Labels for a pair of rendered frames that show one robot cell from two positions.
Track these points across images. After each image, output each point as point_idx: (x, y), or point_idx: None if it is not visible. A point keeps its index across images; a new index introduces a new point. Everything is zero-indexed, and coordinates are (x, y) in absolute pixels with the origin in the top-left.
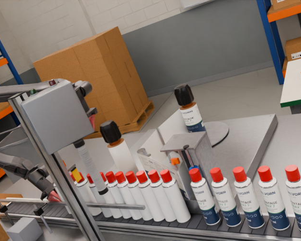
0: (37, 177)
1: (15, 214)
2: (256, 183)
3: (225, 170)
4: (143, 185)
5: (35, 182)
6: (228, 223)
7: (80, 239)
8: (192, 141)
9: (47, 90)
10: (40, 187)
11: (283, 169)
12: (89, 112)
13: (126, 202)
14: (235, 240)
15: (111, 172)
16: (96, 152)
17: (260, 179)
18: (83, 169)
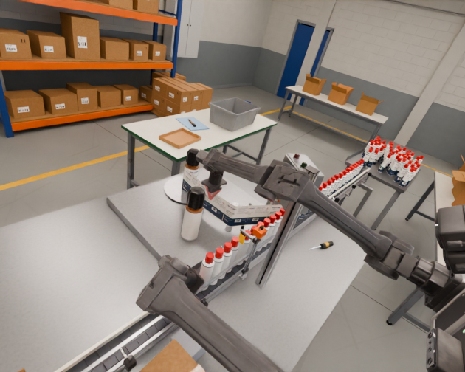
0: (189, 271)
1: (117, 366)
2: None
3: (246, 203)
4: (280, 220)
5: (190, 279)
6: (297, 221)
7: (235, 296)
8: None
9: (307, 162)
10: (193, 280)
11: (255, 195)
12: (224, 180)
13: (264, 239)
14: (300, 227)
15: (261, 222)
16: (40, 247)
17: None
18: (71, 270)
